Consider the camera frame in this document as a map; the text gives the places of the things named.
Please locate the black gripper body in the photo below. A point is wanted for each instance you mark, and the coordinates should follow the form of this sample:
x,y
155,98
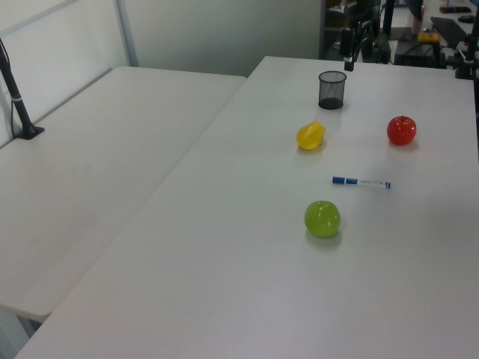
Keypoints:
x,y
360,11

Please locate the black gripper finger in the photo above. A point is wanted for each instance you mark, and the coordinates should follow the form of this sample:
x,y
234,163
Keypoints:
x,y
366,46
348,46

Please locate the black mesh pen cup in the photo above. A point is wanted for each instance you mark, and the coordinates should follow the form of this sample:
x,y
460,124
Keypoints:
x,y
332,98

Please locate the blue white marker pen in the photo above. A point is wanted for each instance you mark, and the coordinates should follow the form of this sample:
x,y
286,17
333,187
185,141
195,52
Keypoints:
x,y
361,183

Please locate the black equipment box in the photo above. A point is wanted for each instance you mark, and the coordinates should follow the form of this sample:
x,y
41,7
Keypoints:
x,y
415,54

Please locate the pink bottle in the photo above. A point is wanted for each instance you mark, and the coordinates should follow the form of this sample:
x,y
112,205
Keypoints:
x,y
418,20

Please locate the yellow box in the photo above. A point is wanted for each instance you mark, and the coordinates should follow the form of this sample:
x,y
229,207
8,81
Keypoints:
x,y
428,37

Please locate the black keyboard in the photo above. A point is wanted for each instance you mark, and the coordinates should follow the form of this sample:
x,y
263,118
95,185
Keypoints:
x,y
449,30

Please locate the red apple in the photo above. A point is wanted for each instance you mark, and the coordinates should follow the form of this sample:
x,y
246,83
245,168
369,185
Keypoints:
x,y
401,130

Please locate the black phone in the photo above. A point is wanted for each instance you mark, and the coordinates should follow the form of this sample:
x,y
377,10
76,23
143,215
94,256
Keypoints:
x,y
454,9

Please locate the yellow star fruit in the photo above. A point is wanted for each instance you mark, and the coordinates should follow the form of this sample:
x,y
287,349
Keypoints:
x,y
310,136

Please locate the black computer mouse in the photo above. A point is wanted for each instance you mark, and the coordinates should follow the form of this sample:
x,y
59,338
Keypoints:
x,y
466,18

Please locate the green apple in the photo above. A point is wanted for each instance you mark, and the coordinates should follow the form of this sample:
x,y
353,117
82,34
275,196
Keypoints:
x,y
322,218

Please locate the black pole with base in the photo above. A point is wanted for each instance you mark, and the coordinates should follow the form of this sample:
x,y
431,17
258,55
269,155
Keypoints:
x,y
15,101

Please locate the black camera stand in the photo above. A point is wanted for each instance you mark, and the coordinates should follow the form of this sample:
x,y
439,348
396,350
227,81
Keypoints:
x,y
467,56

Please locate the aluminium partition post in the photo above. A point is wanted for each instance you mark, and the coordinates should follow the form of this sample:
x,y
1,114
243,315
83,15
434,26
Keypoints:
x,y
126,33

